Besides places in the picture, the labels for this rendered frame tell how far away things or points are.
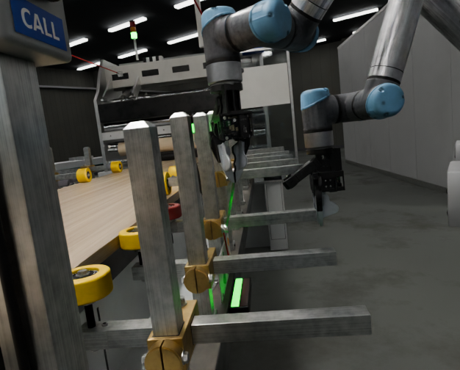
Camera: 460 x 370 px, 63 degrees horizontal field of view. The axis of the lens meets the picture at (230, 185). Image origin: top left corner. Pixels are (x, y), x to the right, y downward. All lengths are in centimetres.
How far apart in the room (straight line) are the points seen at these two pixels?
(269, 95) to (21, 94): 304
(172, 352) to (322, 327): 21
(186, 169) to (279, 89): 258
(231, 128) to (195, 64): 288
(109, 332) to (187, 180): 30
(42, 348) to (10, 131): 13
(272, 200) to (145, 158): 288
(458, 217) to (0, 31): 64
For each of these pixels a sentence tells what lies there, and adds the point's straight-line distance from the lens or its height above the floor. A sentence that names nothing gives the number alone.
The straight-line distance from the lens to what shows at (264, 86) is 326.
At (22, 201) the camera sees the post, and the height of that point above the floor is 107.
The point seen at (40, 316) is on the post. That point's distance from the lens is 27.
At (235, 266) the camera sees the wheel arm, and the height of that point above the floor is 81.
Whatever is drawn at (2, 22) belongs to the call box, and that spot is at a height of 116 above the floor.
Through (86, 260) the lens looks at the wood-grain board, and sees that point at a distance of 72.
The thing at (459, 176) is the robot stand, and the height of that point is 99.
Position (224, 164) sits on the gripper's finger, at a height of 102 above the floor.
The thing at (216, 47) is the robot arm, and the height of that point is 126.
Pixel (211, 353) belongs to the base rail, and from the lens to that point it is 75.
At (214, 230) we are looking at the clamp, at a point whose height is 84.
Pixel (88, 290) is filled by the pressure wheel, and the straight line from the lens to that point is 59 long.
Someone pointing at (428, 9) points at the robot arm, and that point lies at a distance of 121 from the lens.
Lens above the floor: 109
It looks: 8 degrees down
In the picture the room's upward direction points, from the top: 6 degrees counter-clockwise
